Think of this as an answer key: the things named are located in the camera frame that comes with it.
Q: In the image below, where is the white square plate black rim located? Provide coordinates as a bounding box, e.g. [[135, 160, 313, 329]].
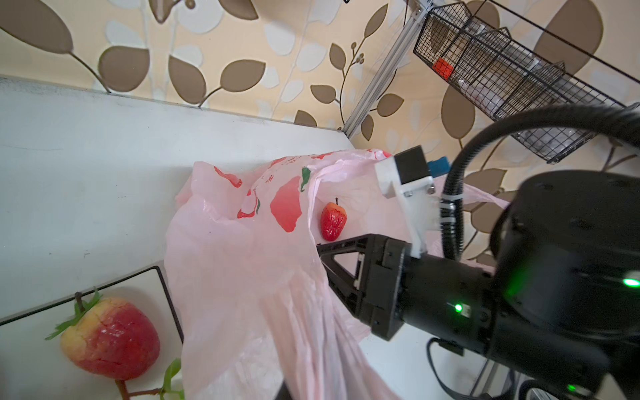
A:
[[1, 265, 184, 399]]

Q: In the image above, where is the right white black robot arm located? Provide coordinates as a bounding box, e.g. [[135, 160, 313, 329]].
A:
[[318, 104, 639, 399]]

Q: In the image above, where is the right black wire basket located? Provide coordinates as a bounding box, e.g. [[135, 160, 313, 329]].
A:
[[414, 1, 639, 146]]

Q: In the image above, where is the large fake strawberry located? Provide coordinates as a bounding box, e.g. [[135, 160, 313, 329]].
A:
[[46, 291, 161, 381]]

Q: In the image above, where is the pink plastic bag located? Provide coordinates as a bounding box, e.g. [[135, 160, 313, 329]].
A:
[[163, 147, 508, 400]]

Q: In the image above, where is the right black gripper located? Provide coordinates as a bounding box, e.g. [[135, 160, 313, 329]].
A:
[[317, 234, 495, 345]]

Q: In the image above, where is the clear bottle red cap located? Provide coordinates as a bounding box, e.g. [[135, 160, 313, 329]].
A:
[[433, 58, 493, 101]]

